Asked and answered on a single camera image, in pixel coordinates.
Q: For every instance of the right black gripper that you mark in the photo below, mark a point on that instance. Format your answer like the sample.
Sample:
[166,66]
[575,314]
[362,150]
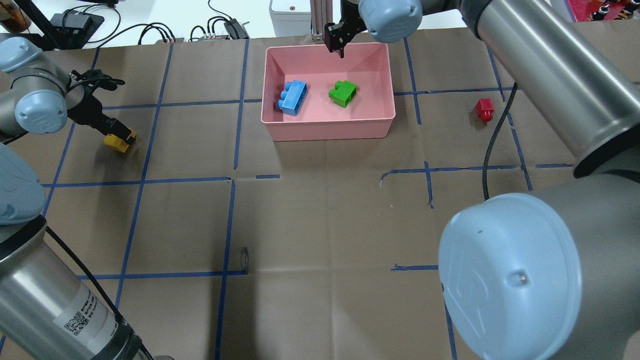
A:
[335,37]

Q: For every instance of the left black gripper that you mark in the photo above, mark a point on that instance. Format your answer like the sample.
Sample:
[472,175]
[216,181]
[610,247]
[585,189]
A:
[89,117]

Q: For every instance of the yellow toy block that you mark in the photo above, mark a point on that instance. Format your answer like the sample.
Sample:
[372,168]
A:
[115,143]

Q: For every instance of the green toy block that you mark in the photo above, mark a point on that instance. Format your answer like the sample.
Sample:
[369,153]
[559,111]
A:
[342,93]

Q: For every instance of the blue toy block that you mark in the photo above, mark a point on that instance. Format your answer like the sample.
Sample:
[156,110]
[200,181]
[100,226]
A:
[292,97]

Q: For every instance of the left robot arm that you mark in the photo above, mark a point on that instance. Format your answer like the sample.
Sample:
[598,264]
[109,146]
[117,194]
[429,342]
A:
[51,305]

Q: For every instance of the pink plastic box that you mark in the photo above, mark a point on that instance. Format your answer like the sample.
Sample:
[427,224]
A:
[368,116]

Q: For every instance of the white square device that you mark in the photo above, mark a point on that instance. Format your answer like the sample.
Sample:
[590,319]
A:
[290,17]

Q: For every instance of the black usb hub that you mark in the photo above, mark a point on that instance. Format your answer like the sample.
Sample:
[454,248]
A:
[235,30]

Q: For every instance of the red toy block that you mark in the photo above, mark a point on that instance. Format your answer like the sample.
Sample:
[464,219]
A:
[484,109]

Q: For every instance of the aluminium frame post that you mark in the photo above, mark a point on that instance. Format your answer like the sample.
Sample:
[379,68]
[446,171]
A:
[321,12]

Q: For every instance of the black box with cables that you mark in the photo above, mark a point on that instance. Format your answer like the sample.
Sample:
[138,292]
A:
[76,28]

